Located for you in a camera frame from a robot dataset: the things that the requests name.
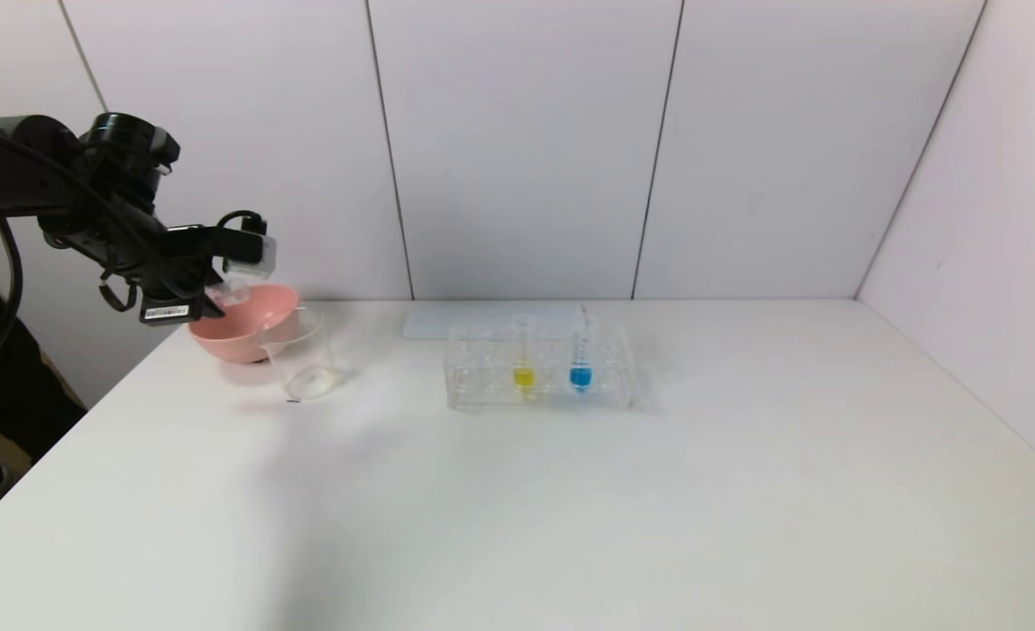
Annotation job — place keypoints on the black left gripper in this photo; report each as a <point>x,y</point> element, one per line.
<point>169,310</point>

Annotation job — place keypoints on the red pigment test tube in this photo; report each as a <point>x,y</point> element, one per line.
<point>230,291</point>

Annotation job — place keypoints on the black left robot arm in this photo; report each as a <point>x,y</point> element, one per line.
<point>35,175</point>

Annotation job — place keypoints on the clear plastic beaker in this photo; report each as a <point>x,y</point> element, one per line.
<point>307,372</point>

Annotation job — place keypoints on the yellow pigment test tube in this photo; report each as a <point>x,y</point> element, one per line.
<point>523,379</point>

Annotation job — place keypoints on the clear acrylic test tube rack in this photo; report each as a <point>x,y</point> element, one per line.
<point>548,399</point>

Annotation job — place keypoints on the blue pigment test tube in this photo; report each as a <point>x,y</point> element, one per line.
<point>579,379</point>

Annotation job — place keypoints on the pink plastic bowl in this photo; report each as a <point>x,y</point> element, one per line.
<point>245,337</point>

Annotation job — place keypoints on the white paper sheet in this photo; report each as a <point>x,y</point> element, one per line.
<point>447,320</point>

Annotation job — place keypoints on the dark object beside table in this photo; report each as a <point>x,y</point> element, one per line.
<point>9,412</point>

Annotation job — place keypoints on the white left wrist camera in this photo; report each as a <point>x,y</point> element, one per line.
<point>252,257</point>

